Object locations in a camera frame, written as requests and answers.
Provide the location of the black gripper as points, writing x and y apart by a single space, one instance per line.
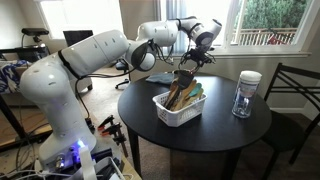
200 55

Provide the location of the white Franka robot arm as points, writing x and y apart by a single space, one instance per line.
60 93

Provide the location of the black spatula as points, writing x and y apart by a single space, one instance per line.
185 79

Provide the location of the steel cutlery holder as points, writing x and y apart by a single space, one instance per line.
176 71

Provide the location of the teal spatula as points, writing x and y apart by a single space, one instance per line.
196 90

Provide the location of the wooden spatula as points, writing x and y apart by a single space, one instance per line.
185 95

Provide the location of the white plastic basket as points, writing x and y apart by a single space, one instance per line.
180 115

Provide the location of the light wooden turner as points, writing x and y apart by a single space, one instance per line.
197 96

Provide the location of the wooden spoon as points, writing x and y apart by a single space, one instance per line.
173 87

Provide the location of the blue cloth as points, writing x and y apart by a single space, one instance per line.
160 78

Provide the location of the clear jar white lid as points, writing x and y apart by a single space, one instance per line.
246 93

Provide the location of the black round table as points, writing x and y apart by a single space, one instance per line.
213 126

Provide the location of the grey curtain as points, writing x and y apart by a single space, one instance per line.
170 10

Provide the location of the black office chair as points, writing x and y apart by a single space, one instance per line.
122 68

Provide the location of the white deck railing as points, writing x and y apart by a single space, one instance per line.
263 36

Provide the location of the black orange clamp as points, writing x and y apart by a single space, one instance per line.
117 135
106 121

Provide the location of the black metal chair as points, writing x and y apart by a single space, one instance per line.
283 133

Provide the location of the black monitor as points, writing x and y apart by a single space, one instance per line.
78 37

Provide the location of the white framed living room window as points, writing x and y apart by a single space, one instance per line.
80 16

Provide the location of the white plastic box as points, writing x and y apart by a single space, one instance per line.
106 170

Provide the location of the black side desk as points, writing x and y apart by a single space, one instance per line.
20 53

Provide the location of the blue white patterned fabric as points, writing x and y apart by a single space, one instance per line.
10 75

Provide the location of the black camera on stand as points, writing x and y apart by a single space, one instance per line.
35 32

